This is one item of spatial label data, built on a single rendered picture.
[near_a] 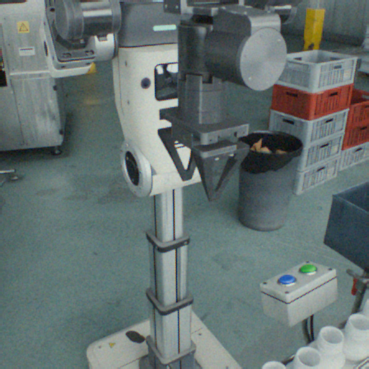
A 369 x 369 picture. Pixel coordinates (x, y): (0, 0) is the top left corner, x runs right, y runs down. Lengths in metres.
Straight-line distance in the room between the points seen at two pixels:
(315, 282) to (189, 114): 0.48
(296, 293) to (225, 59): 0.51
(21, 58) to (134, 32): 3.09
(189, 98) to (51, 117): 3.70
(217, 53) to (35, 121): 3.79
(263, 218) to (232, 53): 2.50
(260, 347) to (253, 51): 1.87
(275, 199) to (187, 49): 2.37
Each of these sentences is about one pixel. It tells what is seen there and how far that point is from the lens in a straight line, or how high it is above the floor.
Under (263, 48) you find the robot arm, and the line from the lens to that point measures 0.37.
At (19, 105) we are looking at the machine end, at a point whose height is 0.58.
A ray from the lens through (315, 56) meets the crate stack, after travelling 3.74.
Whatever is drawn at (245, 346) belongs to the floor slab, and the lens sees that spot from 2.12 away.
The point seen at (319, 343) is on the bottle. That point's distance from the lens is 0.65.
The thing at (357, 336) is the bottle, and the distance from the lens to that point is 0.68.
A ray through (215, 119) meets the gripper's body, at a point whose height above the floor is 1.49.
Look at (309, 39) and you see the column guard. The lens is 10.95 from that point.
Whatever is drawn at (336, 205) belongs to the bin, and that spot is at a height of 0.91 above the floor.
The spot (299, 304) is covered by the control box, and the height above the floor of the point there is 1.09.
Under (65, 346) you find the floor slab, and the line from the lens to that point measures 2.18.
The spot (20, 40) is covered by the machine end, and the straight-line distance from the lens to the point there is 3.96.
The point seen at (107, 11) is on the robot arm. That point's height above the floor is 1.59.
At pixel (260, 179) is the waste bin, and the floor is 0.44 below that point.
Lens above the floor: 1.63
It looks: 28 degrees down
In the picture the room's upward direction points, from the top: straight up
